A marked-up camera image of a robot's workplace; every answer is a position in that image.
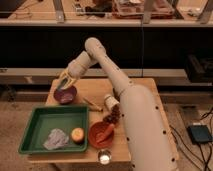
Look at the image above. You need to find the dark grape bunch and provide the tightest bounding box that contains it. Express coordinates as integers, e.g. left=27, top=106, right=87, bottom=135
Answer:
left=103, top=106, right=120, bottom=124

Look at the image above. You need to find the green plastic tray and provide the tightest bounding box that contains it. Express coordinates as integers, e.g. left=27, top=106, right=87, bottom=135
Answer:
left=19, top=105, right=89, bottom=154

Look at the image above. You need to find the small metal cup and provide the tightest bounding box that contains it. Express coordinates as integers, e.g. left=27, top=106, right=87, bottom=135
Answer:
left=98, top=149, right=112, bottom=165

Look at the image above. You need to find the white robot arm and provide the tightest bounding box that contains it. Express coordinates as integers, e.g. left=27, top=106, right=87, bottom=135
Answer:
left=59, top=37, right=178, bottom=171

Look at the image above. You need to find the black power adapter box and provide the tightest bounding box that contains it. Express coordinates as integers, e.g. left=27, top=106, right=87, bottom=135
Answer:
left=187, top=125, right=212, bottom=144

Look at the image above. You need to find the white pill bottle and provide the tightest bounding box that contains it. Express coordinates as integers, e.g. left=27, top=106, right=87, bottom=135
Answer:
left=104, top=94, right=119, bottom=111

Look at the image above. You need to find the orange bowl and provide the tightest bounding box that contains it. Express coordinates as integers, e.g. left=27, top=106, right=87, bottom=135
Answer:
left=88, top=122, right=114, bottom=149

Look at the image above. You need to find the black cable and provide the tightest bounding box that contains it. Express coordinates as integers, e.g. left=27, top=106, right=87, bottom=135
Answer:
left=169, top=106, right=213, bottom=171

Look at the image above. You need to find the grey crumpled cloth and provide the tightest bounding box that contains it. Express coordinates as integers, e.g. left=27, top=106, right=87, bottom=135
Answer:
left=43, top=129, right=69, bottom=150

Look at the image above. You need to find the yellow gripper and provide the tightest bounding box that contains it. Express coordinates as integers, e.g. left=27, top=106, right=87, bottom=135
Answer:
left=57, top=69, right=77, bottom=90

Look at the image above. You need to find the purple bowl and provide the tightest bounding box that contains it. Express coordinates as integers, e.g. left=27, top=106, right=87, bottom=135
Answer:
left=53, top=86, right=77, bottom=104

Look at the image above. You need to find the orange carrot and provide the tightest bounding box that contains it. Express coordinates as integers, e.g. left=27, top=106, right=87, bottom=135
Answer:
left=96, top=124, right=115, bottom=143

